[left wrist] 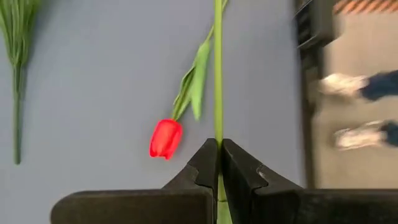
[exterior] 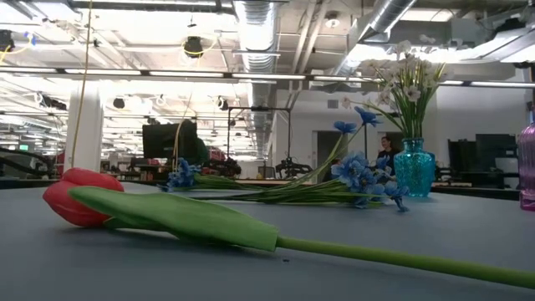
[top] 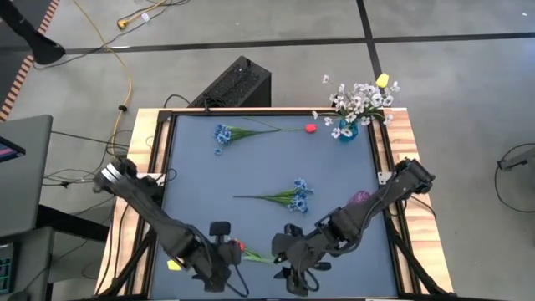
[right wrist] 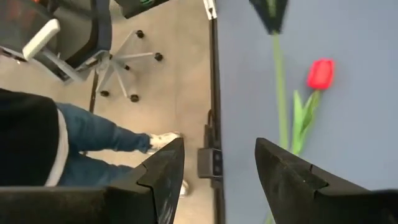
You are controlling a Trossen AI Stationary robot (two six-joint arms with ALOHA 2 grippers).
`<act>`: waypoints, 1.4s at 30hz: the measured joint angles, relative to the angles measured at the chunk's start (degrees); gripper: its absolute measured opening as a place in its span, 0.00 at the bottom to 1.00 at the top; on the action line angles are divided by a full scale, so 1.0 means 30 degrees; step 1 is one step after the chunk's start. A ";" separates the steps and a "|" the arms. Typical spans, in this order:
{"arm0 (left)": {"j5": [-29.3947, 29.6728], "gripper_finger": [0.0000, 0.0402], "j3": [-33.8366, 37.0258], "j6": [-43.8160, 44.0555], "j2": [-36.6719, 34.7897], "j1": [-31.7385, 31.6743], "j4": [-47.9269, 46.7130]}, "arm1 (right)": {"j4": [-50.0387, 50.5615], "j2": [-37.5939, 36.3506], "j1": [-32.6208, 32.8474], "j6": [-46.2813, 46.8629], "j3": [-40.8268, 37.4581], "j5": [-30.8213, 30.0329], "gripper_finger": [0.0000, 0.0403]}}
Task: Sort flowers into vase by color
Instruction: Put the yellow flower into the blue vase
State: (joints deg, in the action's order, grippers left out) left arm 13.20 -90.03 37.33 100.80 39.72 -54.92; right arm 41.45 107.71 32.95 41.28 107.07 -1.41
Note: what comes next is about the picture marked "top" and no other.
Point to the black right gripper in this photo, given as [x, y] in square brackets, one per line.
[307, 251]

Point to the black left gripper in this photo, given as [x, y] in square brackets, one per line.
[217, 259]

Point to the red tulip with leaves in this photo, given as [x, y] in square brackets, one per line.
[257, 256]

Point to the yellow artificial tulip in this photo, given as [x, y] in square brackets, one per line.
[173, 265]
[382, 80]

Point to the blue artificial flower bunch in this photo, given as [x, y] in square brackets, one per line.
[223, 134]
[299, 196]

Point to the purple glass vase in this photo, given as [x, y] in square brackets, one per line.
[359, 195]

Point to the small white flower bunch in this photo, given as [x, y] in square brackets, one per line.
[335, 133]

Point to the large white flower bunch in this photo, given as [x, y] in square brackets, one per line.
[359, 100]

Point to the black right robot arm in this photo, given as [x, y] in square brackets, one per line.
[376, 205]

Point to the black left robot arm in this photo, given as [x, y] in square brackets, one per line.
[146, 205]

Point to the teal glass vase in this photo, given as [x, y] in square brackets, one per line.
[351, 137]

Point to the silver mounting plate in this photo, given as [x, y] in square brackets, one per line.
[383, 177]

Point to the red tulip bare stem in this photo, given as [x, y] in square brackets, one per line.
[310, 128]

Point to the black desk base bar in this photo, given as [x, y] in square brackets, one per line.
[71, 223]

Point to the black computer tower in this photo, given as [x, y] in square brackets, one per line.
[238, 83]

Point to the grey cabinet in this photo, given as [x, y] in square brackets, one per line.
[33, 267]

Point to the grey desk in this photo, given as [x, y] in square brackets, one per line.
[29, 180]

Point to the grey stand foot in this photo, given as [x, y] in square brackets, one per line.
[518, 161]

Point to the black stand pole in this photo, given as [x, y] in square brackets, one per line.
[46, 49]

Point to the black diagonal frame strut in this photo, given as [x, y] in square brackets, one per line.
[414, 259]
[125, 267]

